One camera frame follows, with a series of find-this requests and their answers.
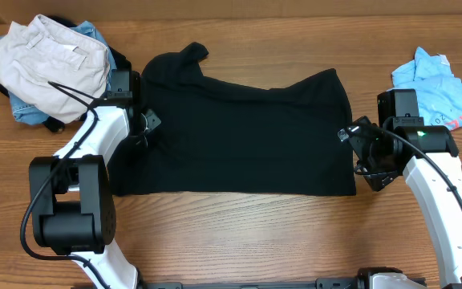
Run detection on black t-shirt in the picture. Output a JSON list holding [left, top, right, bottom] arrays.
[[107, 43, 356, 196]]

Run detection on light blue printed t-shirt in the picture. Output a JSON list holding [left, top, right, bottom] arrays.
[[391, 47, 462, 131]]

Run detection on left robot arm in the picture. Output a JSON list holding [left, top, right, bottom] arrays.
[[19, 70, 160, 289]]

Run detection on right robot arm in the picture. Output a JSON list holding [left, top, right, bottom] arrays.
[[338, 89, 462, 288]]

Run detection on black folded garment under pile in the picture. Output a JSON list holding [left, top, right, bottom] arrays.
[[0, 14, 132, 134]]

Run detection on blue folded jeans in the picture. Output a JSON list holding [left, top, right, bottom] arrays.
[[0, 20, 120, 126]]

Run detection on beige folded trousers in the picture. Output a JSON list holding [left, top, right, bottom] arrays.
[[0, 14, 110, 124]]

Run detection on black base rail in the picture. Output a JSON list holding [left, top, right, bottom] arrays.
[[139, 277, 356, 289]]

